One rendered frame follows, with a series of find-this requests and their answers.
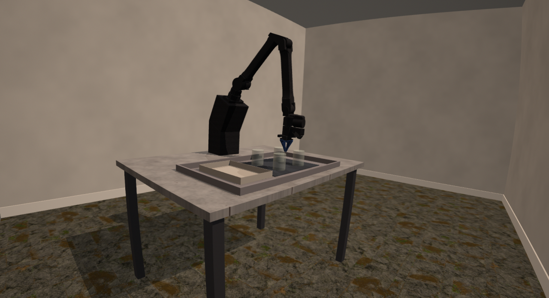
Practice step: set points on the beige shallow tray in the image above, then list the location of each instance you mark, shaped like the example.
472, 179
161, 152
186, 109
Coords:
235, 172

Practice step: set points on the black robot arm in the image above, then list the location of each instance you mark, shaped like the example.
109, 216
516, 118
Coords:
243, 82

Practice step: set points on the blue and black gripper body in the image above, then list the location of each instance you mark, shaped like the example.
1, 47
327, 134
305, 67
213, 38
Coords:
286, 138

